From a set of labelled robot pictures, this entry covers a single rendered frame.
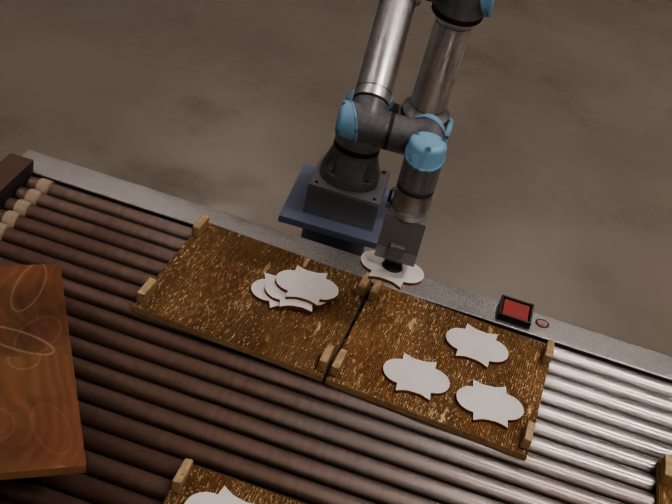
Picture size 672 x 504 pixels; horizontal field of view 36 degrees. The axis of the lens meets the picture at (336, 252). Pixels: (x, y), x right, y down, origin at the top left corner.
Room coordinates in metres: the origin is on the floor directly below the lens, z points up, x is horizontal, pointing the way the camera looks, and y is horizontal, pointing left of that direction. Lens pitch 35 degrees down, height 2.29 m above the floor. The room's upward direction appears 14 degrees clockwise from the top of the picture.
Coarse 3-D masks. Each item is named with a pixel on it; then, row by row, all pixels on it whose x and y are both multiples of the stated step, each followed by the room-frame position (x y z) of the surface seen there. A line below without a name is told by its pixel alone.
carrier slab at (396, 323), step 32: (384, 288) 1.81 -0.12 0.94; (384, 320) 1.70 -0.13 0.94; (416, 320) 1.73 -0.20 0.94; (448, 320) 1.76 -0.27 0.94; (352, 352) 1.58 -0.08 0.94; (384, 352) 1.60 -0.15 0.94; (416, 352) 1.62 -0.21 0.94; (448, 352) 1.65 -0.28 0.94; (512, 352) 1.70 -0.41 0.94; (352, 384) 1.48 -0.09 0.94; (384, 384) 1.51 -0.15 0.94; (512, 384) 1.60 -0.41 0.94; (544, 384) 1.63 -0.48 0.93; (416, 416) 1.45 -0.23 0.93; (448, 416) 1.46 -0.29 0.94; (512, 448) 1.42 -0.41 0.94
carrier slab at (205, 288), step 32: (192, 256) 1.76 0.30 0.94; (224, 256) 1.78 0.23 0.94; (256, 256) 1.81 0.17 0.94; (288, 256) 1.84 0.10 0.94; (160, 288) 1.63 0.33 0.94; (192, 288) 1.65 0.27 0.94; (224, 288) 1.68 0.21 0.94; (352, 288) 1.78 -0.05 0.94; (160, 320) 1.54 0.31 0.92; (192, 320) 1.55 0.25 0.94; (224, 320) 1.58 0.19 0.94; (256, 320) 1.60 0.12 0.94; (288, 320) 1.63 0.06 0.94; (320, 320) 1.65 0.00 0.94; (352, 320) 1.68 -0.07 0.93; (256, 352) 1.51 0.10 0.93; (288, 352) 1.53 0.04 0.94; (320, 352) 1.55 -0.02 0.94
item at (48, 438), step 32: (0, 288) 1.39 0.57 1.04; (32, 288) 1.41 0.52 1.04; (0, 320) 1.31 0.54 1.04; (32, 320) 1.33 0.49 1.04; (64, 320) 1.35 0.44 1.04; (0, 352) 1.24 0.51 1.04; (32, 352) 1.25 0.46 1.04; (64, 352) 1.27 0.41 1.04; (0, 384) 1.16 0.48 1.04; (32, 384) 1.18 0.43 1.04; (64, 384) 1.20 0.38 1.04; (0, 416) 1.10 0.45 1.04; (32, 416) 1.12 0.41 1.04; (64, 416) 1.13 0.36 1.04; (0, 448) 1.04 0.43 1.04; (32, 448) 1.05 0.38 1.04; (64, 448) 1.07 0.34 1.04
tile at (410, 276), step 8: (368, 256) 1.74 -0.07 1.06; (376, 256) 1.75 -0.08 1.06; (368, 264) 1.71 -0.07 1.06; (376, 264) 1.72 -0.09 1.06; (376, 272) 1.69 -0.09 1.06; (384, 272) 1.70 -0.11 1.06; (400, 272) 1.71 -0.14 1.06; (408, 272) 1.72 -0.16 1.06; (416, 272) 1.73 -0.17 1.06; (384, 280) 1.68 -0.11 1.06; (392, 280) 1.68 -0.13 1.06; (400, 280) 1.68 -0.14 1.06; (408, 280) 1.69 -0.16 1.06; (416, 280) 1.70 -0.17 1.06; (400, 288) 1.67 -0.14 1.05
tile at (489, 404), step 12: (480, 384) 1.57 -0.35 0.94; (456, 396) 1.51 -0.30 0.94; (468, 396) 1.52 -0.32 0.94; (480, 396) 1.53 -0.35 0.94; (492, 396) 1.54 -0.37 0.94; (504, 396) 1.55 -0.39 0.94; (468, 408) 1.49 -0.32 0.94; (480, 408) 1.50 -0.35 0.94; (492, 408) 1.50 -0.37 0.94; (504, 408) 1.51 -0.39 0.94; (516, 408) 1.52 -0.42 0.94; (480, 420) 1.47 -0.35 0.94; (492, 420) 1.47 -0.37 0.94; (504, 420) 1.48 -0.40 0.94; (516, 420) 1.49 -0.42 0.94
